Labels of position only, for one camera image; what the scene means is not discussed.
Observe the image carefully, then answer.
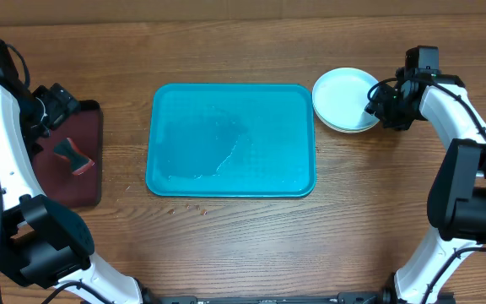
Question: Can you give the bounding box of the yellow-green plate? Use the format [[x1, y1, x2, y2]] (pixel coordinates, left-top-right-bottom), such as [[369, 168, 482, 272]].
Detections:
[[316, 111, 379, 133]]

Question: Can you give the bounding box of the light blue plate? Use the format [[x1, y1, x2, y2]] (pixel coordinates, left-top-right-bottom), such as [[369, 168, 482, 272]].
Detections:
[[312, 68, 378, 114]]

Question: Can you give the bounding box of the green and red sponge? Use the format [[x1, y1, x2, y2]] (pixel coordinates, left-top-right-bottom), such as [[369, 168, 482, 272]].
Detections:
[[53, 138, 95, 176]]

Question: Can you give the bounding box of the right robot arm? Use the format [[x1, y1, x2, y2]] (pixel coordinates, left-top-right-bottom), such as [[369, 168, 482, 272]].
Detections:
[[365, 46, 486, 303]]

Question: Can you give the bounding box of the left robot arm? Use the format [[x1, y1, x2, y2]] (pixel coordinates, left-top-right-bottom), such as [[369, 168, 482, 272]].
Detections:
[[0, 39, 155, 303]]

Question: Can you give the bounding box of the black tray with maroon inside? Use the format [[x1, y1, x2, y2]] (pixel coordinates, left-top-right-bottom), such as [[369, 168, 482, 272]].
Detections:
[[32, 100, 104, 208]]

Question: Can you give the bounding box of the teal plastic tray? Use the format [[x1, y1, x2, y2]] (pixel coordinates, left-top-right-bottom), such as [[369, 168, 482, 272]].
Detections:
[[145, 83, 316, 198]]

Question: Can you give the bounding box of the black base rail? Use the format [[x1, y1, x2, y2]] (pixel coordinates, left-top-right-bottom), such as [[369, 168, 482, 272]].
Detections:
[[154, 291, 397, 304]]

